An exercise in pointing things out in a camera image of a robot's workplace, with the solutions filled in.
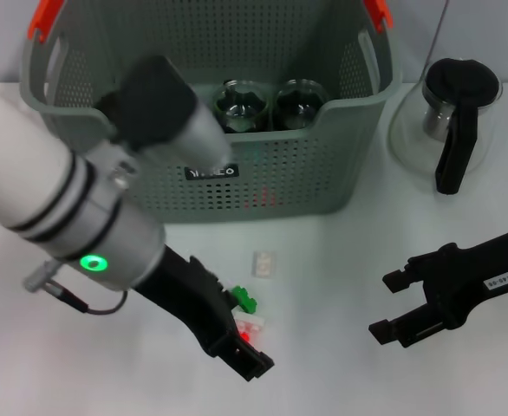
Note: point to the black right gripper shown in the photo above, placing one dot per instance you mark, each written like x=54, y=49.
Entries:
x=475, y=277

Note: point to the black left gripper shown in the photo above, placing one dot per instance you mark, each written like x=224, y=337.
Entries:
x=189, y=294

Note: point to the small red toy brick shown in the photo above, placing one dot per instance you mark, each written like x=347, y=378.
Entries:
x=245, y=336

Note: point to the white narrow toy brick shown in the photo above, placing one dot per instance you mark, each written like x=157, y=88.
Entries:
x=252, y=321

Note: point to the green toy brick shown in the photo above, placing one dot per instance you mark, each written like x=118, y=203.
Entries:
x=245, y=298

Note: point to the glass teacup black sleeve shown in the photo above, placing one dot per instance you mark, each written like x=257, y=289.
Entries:
x=240, y=112
x=299, y=108

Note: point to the off-white plate toy brick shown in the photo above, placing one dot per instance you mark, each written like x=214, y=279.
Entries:
x=264, y=264

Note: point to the grey perforated plastic basket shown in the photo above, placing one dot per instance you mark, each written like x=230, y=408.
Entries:
x=301, y=173

